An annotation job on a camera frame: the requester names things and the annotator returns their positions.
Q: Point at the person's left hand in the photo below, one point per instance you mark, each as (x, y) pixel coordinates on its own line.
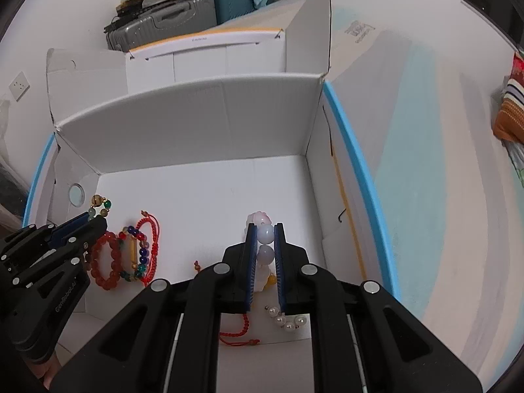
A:
(41, 371)

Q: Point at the striped bed sheet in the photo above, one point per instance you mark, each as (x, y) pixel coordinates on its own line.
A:
(409, 172)

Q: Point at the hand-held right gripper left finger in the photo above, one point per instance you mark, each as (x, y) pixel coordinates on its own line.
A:
(249, 272)

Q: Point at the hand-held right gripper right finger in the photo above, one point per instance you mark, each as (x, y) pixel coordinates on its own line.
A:
(280, 272)

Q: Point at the striped orange pillow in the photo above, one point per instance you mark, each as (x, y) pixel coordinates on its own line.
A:
(511, 106)

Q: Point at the white wall socket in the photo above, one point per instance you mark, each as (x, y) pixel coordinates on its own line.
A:
(19, 86)

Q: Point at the floral blanket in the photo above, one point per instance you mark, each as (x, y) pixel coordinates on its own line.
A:
(518, 163)

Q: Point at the black panel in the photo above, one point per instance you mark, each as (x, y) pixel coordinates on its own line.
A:
(491, 0)

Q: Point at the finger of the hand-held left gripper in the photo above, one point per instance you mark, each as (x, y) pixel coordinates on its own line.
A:
(70, 225)
(93, 233)

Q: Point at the printed cardboard box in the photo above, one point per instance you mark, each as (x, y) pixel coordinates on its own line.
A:
(196, 196)

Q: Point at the grey suitcase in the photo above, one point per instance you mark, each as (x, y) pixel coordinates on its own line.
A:
(163, 22)

